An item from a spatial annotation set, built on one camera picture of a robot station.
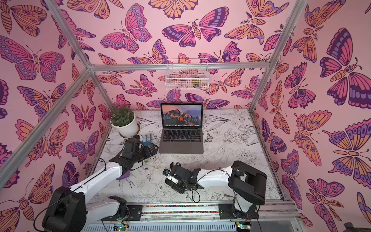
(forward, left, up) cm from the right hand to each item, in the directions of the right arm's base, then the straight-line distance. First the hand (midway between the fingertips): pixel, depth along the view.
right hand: (175, 180), depth 84 cm
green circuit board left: (-23, +27, -2) cm, 36 cm away
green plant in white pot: (+33, +35, +17) cm, 51 cm away
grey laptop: (+39, -2, +3) cm, 39 cm away
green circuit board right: (-20, -36, -2) cm, 41 cm away
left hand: (+16, +13, +9) cm, 22 cm away
